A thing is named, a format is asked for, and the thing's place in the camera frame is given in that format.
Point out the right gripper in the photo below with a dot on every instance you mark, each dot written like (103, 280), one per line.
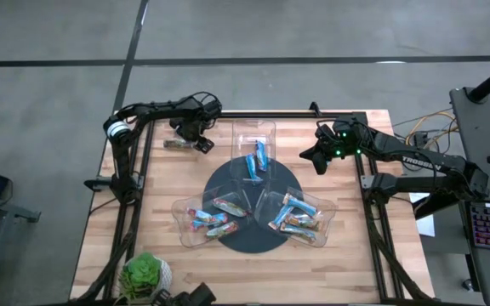
(343, 142)

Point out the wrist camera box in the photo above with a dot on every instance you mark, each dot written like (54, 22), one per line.
(346, 127)
(212, 108)

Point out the round dark mat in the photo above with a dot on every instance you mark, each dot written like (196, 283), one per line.
(251, 242)

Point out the green white granola bar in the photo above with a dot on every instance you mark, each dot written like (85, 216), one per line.
(306, 222)

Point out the grey computer desk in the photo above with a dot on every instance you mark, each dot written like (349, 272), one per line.
(483, 127)

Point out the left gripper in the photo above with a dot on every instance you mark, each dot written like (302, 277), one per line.
(192, 127)

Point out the green red-ended granola bar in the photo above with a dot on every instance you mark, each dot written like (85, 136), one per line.
(230, 208)
(221, 230)

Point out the black table frame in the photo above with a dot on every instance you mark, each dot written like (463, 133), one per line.
(270, 115)

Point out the white paper sheet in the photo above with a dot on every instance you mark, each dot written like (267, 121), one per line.
(427, 223)

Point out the black caster wheel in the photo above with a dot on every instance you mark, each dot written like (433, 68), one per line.
(467, 284)

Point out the black camera rig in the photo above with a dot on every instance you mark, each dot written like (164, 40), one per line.
(194, 295)

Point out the clear plastic bin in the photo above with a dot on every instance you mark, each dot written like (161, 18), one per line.
(245, 136)
(328, 212)
(181, 231)

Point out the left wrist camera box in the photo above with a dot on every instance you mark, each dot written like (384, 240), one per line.
(212, 108)

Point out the green plant in white pot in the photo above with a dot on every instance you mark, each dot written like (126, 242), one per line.
(140, 274)

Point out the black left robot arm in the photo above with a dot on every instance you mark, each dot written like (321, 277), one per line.
(155, 111)

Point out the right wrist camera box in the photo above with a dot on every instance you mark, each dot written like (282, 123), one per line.
(346, 127)

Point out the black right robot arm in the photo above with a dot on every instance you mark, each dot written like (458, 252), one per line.
(423, 163)

